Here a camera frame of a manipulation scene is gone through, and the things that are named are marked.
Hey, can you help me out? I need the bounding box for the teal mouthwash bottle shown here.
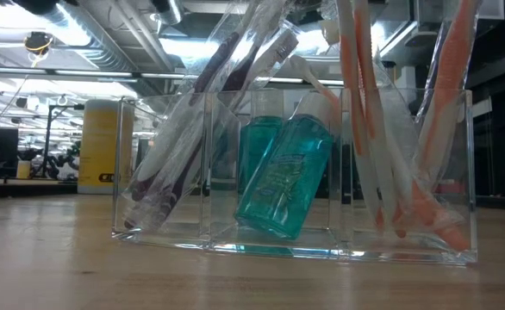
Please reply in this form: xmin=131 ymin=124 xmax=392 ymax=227
xmin=234 ymin=90 xmax=338 ymax=241
xmin=237 ymin=88 xmax=286 ymax=195

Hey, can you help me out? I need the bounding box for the orange white toothbrush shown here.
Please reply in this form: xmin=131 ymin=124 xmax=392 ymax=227
xmin=407 ymin=180 xmax=471 ymax=253
xmin=353 ymin=0 xmax=408 ymax=240
xmin=336 ymin=0 xmax=387 ymax=229
xmin=415 ymin=0 xmax=483 ymax=186
xmin=289 ymin=53 xmax=344 ymax=130

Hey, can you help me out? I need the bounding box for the clear plastic bag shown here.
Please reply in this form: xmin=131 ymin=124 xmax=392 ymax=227
xmin=112 ymin=88 xmax=480 ymax=264

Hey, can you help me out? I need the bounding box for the yellow canister with white lid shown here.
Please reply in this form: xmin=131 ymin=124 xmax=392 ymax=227
xmin=78 ymin=98 xmax=135 ymax=195

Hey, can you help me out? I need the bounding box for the long ceiling light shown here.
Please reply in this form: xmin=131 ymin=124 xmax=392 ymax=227
xmin=0 ymin=66 xmax=184 ymax=81

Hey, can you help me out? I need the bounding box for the black metal stand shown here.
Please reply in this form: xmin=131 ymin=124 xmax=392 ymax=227
xmin=41 ymin=102 xmax=85 ymax=180

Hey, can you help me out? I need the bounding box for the small yellow bin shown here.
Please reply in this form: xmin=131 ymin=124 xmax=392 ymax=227
xmin=16 ymin=159 xmax=32 ymax=180

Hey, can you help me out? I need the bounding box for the yellow black hanging reel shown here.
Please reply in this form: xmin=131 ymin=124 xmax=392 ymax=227
xmin=22 ymin=30 xmax=55 ymax=57

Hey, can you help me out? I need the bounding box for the silver ventilation duct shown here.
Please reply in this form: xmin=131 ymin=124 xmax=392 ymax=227
xmin=15 ymin=0 xmax=150 ymax=83

